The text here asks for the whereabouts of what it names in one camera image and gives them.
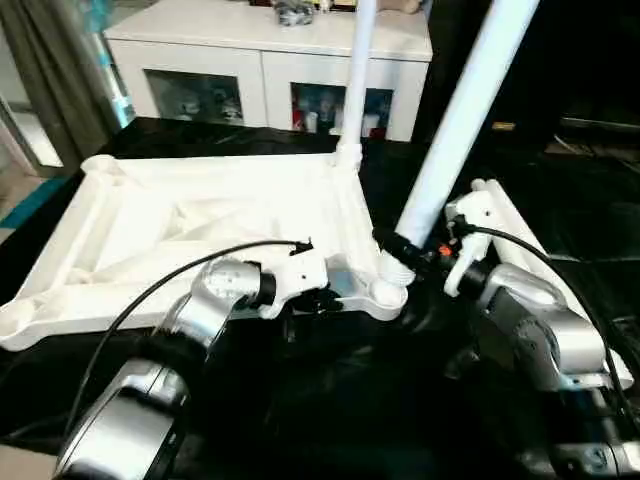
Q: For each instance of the white plastic table leg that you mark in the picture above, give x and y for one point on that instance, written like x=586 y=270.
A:
x=357 y=75
x=460 y=125
x=477 y=186
x=520 y=220

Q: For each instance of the white plastic table top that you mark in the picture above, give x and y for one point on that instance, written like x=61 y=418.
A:
x=200 y=200

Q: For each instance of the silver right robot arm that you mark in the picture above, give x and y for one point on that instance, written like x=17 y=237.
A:
x=540 y=320

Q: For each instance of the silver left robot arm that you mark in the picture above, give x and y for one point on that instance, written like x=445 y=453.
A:
x=220 y=285

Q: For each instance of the black mat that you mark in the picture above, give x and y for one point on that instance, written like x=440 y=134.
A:
x=325 y=400

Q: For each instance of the red box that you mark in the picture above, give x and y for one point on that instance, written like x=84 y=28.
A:
x=383 y=134

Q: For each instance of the white jar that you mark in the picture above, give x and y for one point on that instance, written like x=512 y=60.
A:
x=372 y=125

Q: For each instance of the white cup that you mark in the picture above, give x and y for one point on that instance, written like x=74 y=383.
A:
x=311 y=122

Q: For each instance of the red bottle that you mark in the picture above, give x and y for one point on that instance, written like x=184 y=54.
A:
x=300 y=112

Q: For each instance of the dark low furniture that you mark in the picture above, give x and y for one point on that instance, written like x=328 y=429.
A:
x=595 y=145

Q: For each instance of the black cabinet with gold label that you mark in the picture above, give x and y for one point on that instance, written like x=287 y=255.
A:
x=525 y=65

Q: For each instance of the small white figurine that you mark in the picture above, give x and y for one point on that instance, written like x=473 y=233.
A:
x=188 y=110

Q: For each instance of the pink plush toy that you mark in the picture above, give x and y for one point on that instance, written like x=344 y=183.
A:
x=412 y=5

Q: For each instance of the dark grey figurine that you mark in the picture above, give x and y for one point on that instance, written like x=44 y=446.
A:
x=295 y=12

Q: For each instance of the white display cabinet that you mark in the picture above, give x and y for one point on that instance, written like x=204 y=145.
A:
x=225 y=35

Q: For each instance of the light blue rack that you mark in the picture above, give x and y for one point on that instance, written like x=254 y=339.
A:
x=117 y=95

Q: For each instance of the teal floor mat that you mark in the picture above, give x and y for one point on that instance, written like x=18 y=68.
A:
x=30 y=200

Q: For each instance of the grey curtain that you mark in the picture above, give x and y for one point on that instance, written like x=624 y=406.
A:
x=50 y=75

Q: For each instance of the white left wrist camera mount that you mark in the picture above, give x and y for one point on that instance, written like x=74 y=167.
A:
x=300 y=275

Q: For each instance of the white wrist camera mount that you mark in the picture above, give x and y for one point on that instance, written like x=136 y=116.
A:
x=475 y=210
x=300 y=275

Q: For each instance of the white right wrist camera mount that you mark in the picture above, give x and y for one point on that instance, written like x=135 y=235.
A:
x=475 y=210

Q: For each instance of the grey door frame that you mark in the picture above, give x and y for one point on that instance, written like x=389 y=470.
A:
x=30 y=145

